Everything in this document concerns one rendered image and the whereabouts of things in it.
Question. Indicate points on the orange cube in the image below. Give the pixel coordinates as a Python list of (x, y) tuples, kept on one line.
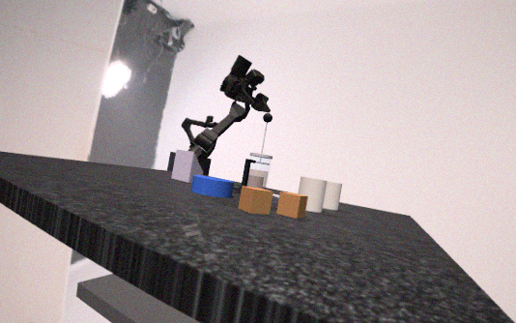
[(292, 205), (255, 201)]

